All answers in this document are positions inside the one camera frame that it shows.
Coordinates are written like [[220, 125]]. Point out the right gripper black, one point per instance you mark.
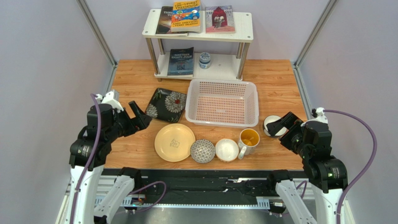
[[290, 128]]

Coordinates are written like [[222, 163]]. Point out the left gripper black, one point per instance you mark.
[[135, 125]]

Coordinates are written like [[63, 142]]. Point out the black rimmed white bowl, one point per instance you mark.
[[270, 119]]

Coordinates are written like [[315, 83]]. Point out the black square floral plate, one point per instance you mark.
[[166, 105]]

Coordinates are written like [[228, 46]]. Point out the yellow round bear plate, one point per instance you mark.
[[173, 142]]

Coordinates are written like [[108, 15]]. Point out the white small bowl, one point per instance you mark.
[[227, 150]]

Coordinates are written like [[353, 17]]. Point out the white perforated plastic basket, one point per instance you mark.
[[222, 103]]

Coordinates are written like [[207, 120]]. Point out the grey patterned small bowl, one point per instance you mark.
[[203, 151]]

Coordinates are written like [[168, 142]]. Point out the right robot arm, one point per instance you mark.
[[311, 140]]

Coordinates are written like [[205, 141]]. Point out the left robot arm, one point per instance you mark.
[[87, 159]]

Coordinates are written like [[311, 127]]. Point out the white mug yellow inside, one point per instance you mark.
[[248, 141]]

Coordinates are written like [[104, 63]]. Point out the dark blue Nineteen Eighty-Four book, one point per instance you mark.
[[181, 63]]

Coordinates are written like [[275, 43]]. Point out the white two-tier shelf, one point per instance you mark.
[[223, 66]]

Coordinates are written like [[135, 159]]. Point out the small blue white ceramic jar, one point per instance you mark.
[[204, 60]]

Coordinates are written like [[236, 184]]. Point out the dark paperback book top shelf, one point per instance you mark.
[[164, 23]]

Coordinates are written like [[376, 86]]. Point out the orange yellow treehouse book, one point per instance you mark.
[[186, 16]]

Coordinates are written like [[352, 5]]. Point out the red pink cover book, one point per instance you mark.
[[220, 19]]

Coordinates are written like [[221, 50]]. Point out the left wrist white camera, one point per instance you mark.
[[111, 98]]

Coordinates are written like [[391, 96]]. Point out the wrist white camera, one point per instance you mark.
[[111, 98], [318, 115]]

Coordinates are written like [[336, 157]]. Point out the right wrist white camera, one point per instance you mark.
[[318, 115]]

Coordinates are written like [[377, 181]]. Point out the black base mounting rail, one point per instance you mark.
[[205, 187]]

